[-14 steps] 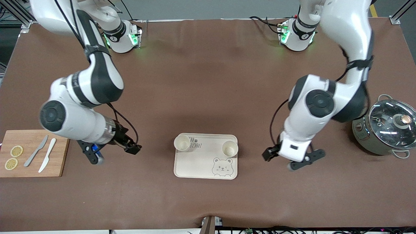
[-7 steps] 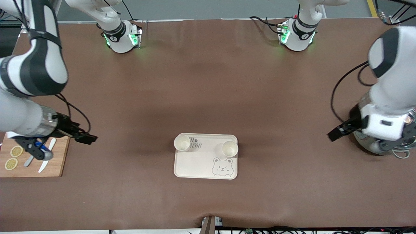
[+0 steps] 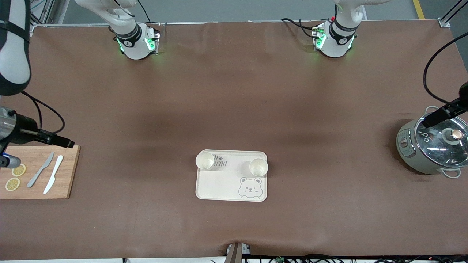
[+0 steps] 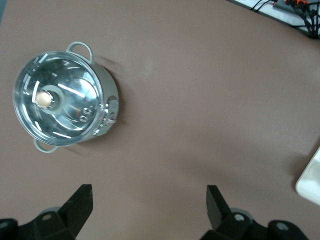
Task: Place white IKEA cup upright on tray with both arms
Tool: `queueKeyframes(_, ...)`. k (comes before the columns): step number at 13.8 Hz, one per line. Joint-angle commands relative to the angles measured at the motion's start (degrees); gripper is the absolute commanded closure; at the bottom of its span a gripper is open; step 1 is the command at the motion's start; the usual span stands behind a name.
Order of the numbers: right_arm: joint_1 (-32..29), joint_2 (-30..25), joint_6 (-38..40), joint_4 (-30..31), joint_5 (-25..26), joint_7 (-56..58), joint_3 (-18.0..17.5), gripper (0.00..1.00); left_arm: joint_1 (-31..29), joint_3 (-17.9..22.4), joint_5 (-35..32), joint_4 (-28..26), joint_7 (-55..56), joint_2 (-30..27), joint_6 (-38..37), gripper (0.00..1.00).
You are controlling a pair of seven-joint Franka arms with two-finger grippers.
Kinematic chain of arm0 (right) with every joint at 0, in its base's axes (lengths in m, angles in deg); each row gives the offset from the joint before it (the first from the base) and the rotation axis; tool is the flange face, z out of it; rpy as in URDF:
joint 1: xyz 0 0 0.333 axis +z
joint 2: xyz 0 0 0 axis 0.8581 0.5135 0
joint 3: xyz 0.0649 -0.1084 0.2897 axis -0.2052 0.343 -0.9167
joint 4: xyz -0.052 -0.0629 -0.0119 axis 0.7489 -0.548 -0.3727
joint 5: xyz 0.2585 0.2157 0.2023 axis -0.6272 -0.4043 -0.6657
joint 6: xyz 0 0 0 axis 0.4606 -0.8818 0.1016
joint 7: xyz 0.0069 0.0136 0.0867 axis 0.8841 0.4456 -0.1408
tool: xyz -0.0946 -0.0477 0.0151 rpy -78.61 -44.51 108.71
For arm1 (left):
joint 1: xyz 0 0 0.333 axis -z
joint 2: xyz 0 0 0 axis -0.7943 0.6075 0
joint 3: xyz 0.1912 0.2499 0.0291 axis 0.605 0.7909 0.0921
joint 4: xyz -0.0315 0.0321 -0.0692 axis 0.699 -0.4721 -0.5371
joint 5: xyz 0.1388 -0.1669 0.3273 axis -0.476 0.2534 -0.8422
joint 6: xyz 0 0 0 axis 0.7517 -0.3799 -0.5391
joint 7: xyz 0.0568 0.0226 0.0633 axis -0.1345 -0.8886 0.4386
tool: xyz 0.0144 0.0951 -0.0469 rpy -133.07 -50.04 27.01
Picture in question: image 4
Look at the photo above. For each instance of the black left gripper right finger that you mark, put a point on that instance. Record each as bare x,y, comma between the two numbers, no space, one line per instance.
220,217

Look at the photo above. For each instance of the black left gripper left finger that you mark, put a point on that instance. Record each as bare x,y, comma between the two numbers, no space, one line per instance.
72,212

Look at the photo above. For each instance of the cream tray with bear print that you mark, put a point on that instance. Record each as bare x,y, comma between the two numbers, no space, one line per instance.
311,177

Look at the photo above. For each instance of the glass pot lid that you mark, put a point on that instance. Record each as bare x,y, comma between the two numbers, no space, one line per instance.
70,105

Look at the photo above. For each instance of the brown table cover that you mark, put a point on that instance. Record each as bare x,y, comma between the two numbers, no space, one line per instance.
187,100

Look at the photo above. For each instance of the grey-green electric cooking pot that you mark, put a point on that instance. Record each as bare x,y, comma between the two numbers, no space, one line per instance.
108,85

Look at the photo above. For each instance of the grey box with orange connectors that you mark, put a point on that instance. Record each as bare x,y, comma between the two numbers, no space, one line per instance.
285,3

